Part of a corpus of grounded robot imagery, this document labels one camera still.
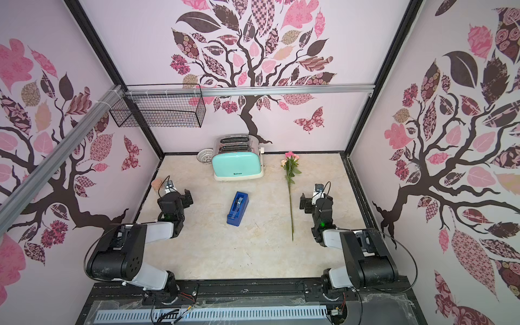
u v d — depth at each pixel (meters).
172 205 0.71
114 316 0.70
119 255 0.45
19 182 0.54
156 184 0.94
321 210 0.68
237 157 0.95
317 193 0.77
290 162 1.10
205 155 1.17
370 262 0.45
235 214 0.88
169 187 0.78
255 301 0.72
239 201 0.90
